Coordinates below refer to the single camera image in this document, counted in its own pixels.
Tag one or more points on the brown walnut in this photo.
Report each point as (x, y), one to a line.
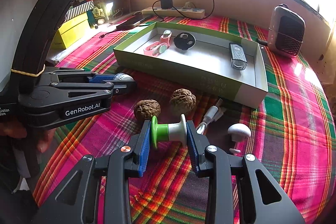
(147, 109)
(182, 99)

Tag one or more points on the small white mushroom massager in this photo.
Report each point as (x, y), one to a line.
(239, 130)

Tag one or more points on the black rectangular device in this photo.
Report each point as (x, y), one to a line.
(237, 56)

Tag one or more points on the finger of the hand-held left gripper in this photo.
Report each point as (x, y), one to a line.
(101, 79)
(86, 90)

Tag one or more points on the yellow box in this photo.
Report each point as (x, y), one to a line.
(72, 32)

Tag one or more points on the plaid cloth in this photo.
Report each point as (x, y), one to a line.
(288, 121)

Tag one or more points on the striped box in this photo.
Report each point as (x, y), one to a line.
(78, 10)

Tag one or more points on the pink clip gadget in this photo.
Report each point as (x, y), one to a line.
(155, 49)

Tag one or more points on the white round container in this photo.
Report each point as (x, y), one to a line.
(125, 77)

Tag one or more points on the white power strip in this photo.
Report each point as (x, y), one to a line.
(189, 12)

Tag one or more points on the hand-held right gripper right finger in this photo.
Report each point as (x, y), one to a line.
(193, 150)

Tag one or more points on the black round device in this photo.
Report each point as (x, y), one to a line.
(185, 41)

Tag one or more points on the black smartphone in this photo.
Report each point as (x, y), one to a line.
(132, 22)

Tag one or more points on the person's left hand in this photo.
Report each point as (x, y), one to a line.
(44, 141)

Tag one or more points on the black charger adapter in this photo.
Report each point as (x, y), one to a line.
(166, 1)

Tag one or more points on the green and white mushroom massager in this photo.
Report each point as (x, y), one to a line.
(168, 132)

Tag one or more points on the green and white cardboard box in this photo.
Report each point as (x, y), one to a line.
(197, 61)

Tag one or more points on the grey portable heater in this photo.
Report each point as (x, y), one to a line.
(287, 31)

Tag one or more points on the small green box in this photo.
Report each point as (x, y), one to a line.
(98, 14)

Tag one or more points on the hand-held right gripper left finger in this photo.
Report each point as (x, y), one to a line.
(143, 150)

